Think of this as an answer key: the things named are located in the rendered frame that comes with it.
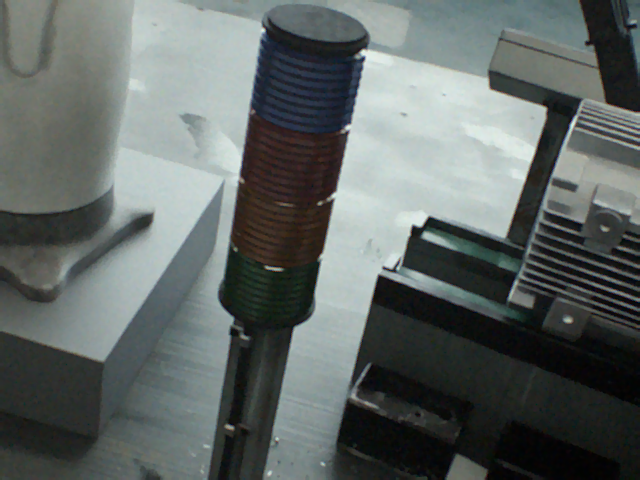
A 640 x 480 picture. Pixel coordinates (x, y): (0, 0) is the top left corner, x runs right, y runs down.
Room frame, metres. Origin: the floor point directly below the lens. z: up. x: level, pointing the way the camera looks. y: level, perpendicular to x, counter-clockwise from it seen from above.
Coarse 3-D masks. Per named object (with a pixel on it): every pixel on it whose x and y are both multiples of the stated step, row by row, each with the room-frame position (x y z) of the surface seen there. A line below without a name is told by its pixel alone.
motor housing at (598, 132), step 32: (576, 128) 0.71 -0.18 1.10; (608, 128) 0.72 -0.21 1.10; (608, 160) 0.70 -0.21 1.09; (576, 192) 0.68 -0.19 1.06; (544, 224) 0.67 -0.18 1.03; (576, 224) 0.66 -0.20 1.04; (544, 256) 0.65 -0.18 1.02; (576, 256) 0.64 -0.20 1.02; (608, 256) 0.64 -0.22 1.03; (544, 288) 0.66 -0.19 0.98; (576, 288) 0.64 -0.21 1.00; (608, 288) 0.64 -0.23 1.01; (608, 320) 0.64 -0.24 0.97
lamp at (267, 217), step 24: (240, 192) 0.48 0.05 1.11; (336, 192) 0.49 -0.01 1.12; (240, 216) 0.48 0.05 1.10; (264, 216) 0.47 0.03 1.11; (288, 216) 0.47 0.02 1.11; (312, 216) 0.48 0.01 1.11; (240, 240) 0.48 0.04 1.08; (264, 240) 0.47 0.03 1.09; (288, 240) 0.47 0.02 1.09; (312, 240) 0.48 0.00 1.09; (288, 264) 0.47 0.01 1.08
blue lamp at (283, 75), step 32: (256, 64) 0.49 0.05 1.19; (288, 64) 0.47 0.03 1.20; (320, 64) 0.47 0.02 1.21; (352, 64) 0.48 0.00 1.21; (256, 96) 0.48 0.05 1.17; (288, 96) 0.47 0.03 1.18; (320, 96) 0.47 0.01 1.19; (352, 96) 0.49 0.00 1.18; (288, 128) 0.47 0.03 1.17; (320, 128) 0.47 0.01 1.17
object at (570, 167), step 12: (564, 156) 0.68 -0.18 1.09; (576, 156) 0.68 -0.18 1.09; (564, 168) 0.68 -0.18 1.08; (576, 168) 0.67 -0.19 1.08; (552, 180) 0.68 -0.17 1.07; (564, 180) 0.67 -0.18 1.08; (576, 180) 0.67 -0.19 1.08; (516, 288) 0.68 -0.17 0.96; (516, 300) 0.67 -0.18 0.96; (528, 300) 0.67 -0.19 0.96; (528, 312) 0.68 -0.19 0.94
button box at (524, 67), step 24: (504, 48) 0.97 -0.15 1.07; (528, 48) 0.97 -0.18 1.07; (552, 48) 0.97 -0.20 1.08; (504, 72) 0.95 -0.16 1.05; (528, 72) 0.95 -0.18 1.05; (552, 72) 0.95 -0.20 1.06; (576, 72) 0.95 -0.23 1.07; (528, 96) 0.98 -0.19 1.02; (552, 96) 0.95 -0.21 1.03; (576, 96) 0.93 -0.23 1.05; (600, 96) 0.93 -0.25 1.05
